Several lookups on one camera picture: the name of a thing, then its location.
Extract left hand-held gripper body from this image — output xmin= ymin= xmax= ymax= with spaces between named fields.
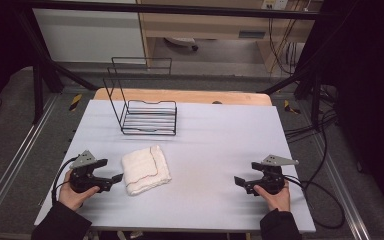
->
xmin=68 ymin=149 xmax=114 ymax=195

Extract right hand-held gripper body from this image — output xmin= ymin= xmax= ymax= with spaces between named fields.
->
xmin=245 ymin=154 xmax=300 ymax=197

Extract white towel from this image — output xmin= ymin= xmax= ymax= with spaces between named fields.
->
xmin=120 ymin=144 xmax=173 ymax=197

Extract black wire rack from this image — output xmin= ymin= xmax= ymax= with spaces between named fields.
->
xmin=102 ymin=56 xmax=179 ymax=137

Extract person's left hand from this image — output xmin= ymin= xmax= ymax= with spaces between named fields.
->
xmin=58 ymin=169 xmax=101 ymax=212

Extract person's right hand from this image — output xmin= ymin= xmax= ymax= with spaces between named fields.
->
xmin=252 ymin=181 xmax=292 ymax=213

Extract yellow black floor tape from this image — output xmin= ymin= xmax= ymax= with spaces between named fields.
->
xmin=68 ymin=93 xmax=83 ymax=112
xmin=283 ymin=99 xmax=302 ymax=115

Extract white cabinet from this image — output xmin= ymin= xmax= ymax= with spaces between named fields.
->
xmin=32 ymin=0 xmax=147 ymax=65

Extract office chair base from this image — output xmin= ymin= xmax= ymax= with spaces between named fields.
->
xmin=163 ymin=36 xmax=200 ymax=53

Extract wooden desk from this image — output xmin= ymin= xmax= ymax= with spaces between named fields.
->
xmin=135 ymin=0 xmax=325 ymax=73

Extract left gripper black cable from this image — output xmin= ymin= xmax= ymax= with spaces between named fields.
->
xmin=51 ymin=156 xmax=81 ymax=207

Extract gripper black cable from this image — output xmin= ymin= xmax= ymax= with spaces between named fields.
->
xmin=281 ymin=174 xmax=346 ymax=231
xmin=51 ymin=156 xmax=81 ymax=207

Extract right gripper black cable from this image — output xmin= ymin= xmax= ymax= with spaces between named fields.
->
xmin=281 ymin=174 xmax=346 ymax=231

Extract bundle of black floor cables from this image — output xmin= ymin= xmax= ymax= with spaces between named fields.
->
xmin=284 ymin=109 xmax=340 ymax=142

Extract aluminium floor rail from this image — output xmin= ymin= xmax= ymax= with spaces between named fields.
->
xmin=309 ymin=132 xmax=372 ymax=240
xmin=0 ymin=94 xmax=60 ymax=228

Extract hanging desk cables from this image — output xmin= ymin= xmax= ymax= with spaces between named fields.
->
xmin=267 ymin=17 xmax=302 ymax=76

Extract white wall outlet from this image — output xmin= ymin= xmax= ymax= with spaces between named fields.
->
xmin=261 ymin=0 xmax=290 ymax=11

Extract black metal frame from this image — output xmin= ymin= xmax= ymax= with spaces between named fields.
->
xmin=12 ymin=0 xmax=335 ymax=125

